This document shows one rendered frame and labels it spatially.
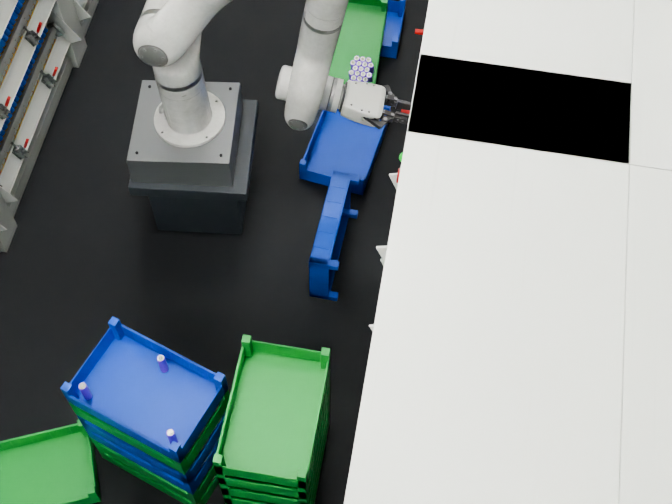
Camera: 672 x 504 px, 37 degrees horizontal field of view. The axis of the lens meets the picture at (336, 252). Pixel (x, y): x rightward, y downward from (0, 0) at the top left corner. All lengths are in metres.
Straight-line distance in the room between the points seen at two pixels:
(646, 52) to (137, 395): 1.57
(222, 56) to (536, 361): 2.62
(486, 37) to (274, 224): 2.01
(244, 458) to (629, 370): 1.49
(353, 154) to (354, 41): 0.40
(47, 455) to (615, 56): 2.05
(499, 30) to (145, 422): 1.49
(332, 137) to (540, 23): 2.13
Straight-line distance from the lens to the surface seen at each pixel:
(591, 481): 0.78
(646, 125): 0.95
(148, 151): 2.65
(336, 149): 3.08
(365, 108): 2.42
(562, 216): 0.88
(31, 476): 2.72
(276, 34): 3.38
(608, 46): 1.00
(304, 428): 2.23
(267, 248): 2.89
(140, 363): 2.33
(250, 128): 2.79
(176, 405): 2.27
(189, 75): 2.48
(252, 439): 2.23
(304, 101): 2.32
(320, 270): 2.67
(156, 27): 2.31
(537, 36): 0.99
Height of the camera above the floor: 2.50
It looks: 60 degrees down
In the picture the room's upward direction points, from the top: 1 degrees clockwise
